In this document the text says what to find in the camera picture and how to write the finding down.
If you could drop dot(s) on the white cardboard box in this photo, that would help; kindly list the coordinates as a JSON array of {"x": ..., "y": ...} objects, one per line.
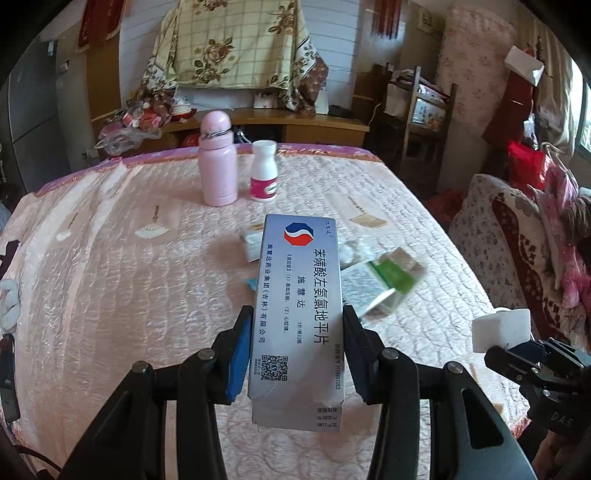
[{"x": 524, "y": 64}]

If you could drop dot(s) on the printed white paper carton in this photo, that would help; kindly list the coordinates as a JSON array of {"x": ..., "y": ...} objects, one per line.
[{"x": 367, "y": 290}]

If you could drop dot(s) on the small white printed box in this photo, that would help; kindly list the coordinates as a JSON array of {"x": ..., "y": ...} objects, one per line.
[{"x": 251, "y": 244}]

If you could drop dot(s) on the pink quilted bedspread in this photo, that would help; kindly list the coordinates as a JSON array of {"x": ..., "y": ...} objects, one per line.
[{"x": 138, "y": 300}]

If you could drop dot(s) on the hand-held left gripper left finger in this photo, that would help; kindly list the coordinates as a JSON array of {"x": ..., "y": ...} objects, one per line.
[{"x": 238, "y": 364}]

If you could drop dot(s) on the wooden chair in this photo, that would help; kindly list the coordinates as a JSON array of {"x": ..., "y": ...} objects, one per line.
[{"x": 415, "y": 120}]

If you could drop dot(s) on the clear plastic bag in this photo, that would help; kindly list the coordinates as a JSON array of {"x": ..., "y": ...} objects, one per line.
[{"x": 124, "y": 141}]

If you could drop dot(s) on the wooden desk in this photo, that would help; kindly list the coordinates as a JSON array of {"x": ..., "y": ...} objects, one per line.
[{"x": 295, "y": 122}]

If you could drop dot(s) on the floral checked blanket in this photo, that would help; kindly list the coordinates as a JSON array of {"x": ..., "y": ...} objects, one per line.
[{"x": 231, "y": 41}]

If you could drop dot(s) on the dark red hanging garment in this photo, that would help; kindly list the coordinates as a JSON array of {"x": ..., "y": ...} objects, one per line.
[{"x": 510, "y": 108}]

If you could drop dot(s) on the red hanging cloth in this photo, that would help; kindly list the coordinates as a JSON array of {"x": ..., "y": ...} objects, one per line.
[{"x": 97, "y": 23}]

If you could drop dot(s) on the white tube with green cap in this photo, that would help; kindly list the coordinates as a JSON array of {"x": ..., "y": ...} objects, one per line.
[{"x": 397, "y": 270}]

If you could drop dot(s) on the red bag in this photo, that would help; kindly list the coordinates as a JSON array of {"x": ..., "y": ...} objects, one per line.
[{"x": 526, "y": 164}]

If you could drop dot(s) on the grey-white medicine box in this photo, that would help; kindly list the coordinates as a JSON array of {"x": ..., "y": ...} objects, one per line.
[{"x": 295, "y": 304}]

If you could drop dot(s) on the floral mattress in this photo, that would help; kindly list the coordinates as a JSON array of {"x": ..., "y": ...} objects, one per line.
[{"x": 475, "y": 69}]

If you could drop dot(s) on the white tissue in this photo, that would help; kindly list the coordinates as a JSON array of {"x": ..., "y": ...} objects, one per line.
[{"x": 353, "y": 254}]

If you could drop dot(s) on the white pill bottle pink label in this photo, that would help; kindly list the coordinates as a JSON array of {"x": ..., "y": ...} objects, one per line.
[{"x": 263, "y": 173}]

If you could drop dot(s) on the grey refrigerator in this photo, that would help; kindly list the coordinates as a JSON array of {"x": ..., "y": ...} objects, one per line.
[{"x": 32, "y": 120}]

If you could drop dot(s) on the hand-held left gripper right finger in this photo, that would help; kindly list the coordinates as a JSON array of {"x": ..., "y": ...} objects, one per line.
[{"x": 356, "y": 364}]

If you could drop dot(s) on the pink floral cloth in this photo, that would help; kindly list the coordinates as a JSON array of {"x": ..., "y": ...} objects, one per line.
[{"x": 568, "y": 221}]

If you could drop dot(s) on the white foam block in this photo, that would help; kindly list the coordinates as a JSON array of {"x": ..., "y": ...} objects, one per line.
[{"x": 501, "y": 330}]

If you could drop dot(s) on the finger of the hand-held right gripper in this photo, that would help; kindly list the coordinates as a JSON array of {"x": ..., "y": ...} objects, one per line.
[
  {"x": 561, "y": 350},
  {"x": 510, "y": 360}
]

